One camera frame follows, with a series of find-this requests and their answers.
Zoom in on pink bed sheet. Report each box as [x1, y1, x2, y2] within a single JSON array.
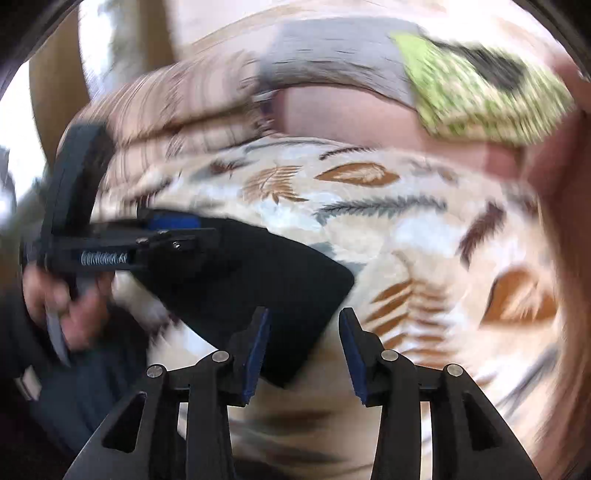
[[272, 85, 532, 176]]

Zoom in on black pants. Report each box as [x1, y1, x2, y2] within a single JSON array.
[[134, 217, 356, 388]]

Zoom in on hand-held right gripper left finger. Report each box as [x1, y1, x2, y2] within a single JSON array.
[[62, 307, 273, 480]]

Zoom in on wooden door with glass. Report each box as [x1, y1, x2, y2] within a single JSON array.
[[28, 9, 93, 162]]

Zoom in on green patterned quilt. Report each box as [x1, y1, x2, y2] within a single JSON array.
[[392, 32, 575, 146]]

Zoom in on dark grey garment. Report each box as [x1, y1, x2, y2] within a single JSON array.
[[438, 41, 527, 90]]

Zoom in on person's left hand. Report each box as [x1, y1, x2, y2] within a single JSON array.
[[23, 265, 114, 354]]

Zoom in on grey quilted blanket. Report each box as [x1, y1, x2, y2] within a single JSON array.
[[256, 18, 428, 109]]

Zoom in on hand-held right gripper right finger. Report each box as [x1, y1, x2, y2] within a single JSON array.
[[338, 307, 543, 480]]

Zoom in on person's leg in dark trousers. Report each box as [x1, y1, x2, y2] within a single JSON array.
[[0, 295, 158, 467]]

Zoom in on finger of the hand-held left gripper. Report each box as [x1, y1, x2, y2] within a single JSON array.
[[90, 209, 204, 237], [69, 228, 221, 278]]

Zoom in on leaf print plush blanket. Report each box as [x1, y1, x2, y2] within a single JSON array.
[[92, 138, 573, 480]]

